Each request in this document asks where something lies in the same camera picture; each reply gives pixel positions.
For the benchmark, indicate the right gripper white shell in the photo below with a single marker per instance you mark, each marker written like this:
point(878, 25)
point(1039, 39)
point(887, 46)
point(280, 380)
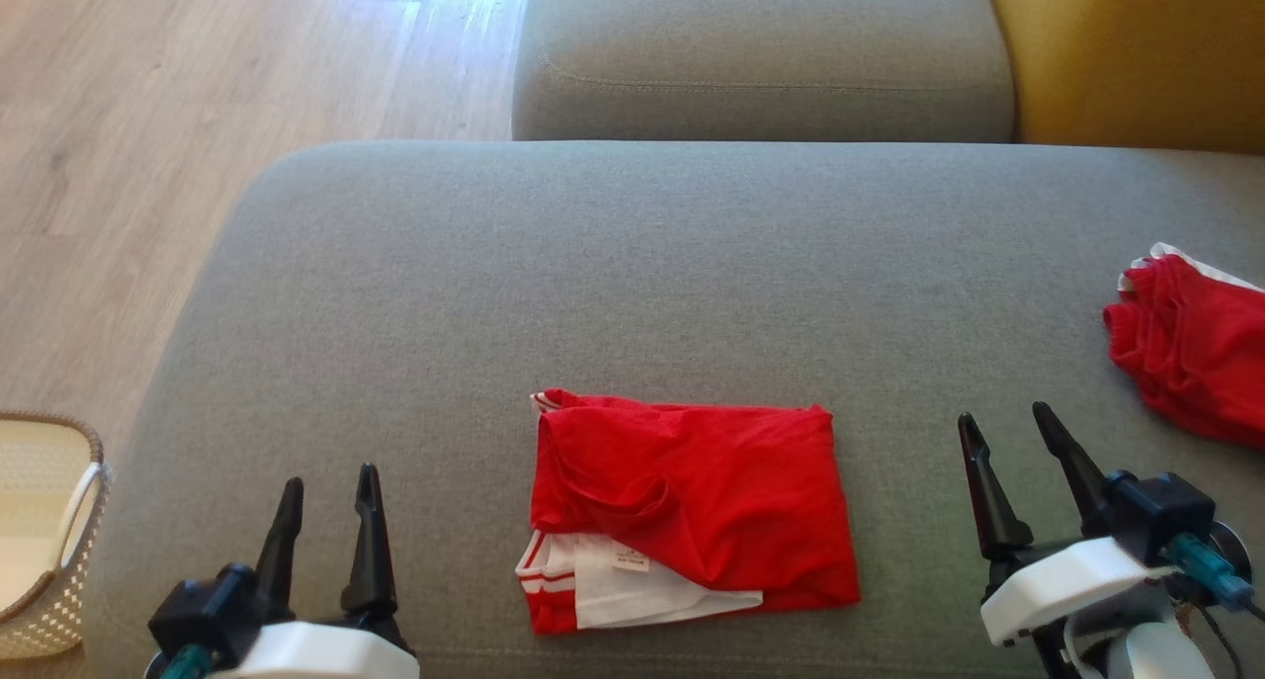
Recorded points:
point(1067, 580)

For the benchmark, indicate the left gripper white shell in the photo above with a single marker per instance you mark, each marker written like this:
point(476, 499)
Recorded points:
point(316, 654)

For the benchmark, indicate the red shorts with white stripe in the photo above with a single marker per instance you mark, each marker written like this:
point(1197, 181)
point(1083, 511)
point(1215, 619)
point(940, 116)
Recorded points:
point(1206, 363)

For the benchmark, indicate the red Bulls 23 jersey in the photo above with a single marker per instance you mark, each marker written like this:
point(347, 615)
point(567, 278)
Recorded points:
point(731, 501)

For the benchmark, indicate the cream woven laundry basket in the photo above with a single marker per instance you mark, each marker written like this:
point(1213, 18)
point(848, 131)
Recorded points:
point(40, 551)

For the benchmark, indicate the large grey seat cushion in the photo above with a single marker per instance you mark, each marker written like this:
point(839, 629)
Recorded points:
point(593, 284)

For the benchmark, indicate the wide yellow back cushion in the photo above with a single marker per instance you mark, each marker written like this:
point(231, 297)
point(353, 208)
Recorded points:
point(1127, 46)

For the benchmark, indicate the small grey seat cushion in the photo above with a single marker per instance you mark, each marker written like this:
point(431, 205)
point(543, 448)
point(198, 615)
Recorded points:
point(761, 46)

